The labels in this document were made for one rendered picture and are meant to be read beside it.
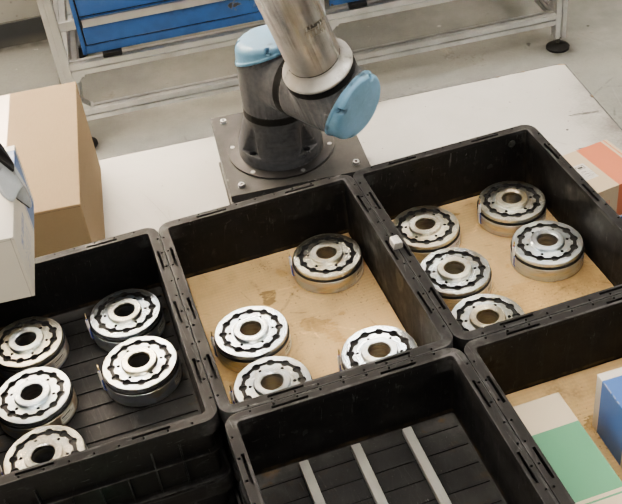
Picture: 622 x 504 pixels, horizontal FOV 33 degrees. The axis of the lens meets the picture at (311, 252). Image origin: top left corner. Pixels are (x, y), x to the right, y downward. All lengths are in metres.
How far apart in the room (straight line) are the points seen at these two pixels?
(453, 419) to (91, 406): 0.48
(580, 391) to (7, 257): 0.72
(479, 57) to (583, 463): 2.65
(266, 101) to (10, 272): 0.64
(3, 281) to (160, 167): 0.85
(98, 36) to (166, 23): 0.22
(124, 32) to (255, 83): 1.66
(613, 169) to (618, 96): 1.69
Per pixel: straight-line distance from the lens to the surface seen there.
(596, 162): 1.84
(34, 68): 4.10
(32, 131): 1.88
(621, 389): 1.25
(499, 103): 2.14
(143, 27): 3.36
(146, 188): 2.01
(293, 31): 1.53
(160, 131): 3.52
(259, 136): 1.79
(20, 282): 1.26
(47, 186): 1.72
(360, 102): 1.64
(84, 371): 1.48
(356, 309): 1.47
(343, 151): 1.84
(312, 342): 1.43
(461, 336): 1.28
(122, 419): 1.40
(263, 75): 1.71
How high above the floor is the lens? 1.83
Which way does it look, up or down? 39 degrees down
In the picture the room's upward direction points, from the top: 8 degrees counter-clockwise
